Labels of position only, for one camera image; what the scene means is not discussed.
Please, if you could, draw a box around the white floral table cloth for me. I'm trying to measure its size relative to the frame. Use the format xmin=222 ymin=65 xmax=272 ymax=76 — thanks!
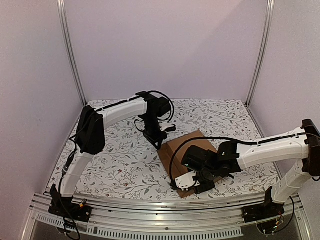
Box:
xmin=47 ymin=98 xmax=280 ymax=201

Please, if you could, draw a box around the left aluminium corner post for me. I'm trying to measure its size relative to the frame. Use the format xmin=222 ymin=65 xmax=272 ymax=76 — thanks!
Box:
xmin=56 ymin=0 xmax=87 ymax=106

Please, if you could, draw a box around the aluminium front rail frame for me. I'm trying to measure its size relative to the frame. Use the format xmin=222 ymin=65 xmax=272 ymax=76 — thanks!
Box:
xmin=21 ymin=191 xmax=313 ymax=240

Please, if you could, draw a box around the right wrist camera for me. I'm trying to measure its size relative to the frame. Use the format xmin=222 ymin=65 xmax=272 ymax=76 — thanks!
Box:
xmin=170 ymin=171 xmax=200 ymax=191

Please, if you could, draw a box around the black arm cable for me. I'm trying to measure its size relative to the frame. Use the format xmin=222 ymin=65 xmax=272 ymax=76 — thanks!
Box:
xmin=133 ymin=90 xmax=175 ymax=132
xmin=168 ymin=136 xmax=320 ymax=181

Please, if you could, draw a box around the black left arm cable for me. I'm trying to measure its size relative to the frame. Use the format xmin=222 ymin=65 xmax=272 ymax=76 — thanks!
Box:
xmin=133 ymin=90 xmax=175 ymax=132

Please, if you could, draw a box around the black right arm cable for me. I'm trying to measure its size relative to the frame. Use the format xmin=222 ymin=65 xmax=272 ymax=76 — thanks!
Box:
xmin=168 ymin=136 xmax=320 ymax=181

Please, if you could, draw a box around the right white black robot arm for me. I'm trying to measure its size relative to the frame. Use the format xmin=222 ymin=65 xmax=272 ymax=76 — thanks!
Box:
xmin=173 ymin=119 xmax=320 ymax=223

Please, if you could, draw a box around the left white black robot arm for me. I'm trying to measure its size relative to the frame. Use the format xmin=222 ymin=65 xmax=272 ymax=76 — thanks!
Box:
xmin=48 ymin=90 xmax=176 ymax=220

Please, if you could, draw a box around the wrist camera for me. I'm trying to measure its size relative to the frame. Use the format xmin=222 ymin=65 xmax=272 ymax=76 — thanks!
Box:
xmin=159 ymin=122 xmax=176 ymax=133
xmin=170 ymin=171 xmax=200 ymax=191

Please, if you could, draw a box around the brown cardboard box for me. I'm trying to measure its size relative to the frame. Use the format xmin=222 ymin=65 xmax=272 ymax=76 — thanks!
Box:
xmin=157 ymin=129 xmax=218 ymax=199

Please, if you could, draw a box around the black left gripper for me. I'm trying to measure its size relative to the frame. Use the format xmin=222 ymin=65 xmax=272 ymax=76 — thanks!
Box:
xmin=143 ymin=114 xmax=169 ymax=151

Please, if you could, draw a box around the aluminium corner post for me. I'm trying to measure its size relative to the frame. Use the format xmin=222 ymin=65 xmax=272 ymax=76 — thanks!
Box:
xmin=56 ymin=0 xmax=87 ymax=106
xmin=245 ymin=0 xmax=275 ymax=108

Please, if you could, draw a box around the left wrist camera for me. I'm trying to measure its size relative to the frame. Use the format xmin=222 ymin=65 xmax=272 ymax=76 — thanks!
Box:
xmin=159 ymin=122 xmax=176 ymax=133

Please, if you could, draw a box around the right aluminium corner post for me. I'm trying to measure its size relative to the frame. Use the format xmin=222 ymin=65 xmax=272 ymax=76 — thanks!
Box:
xmin=245 ymin=0 xmax=275 ymax=108

